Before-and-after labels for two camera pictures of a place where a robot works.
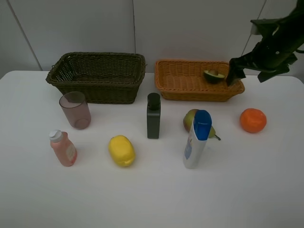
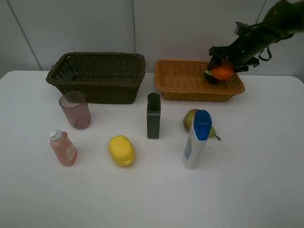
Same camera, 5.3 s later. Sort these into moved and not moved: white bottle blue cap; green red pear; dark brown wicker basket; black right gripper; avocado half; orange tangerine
Moved: orange tangerine; black right gripper
Not moved: dark brown wicker basket; green red pear; avocado half; white bottle blue cap
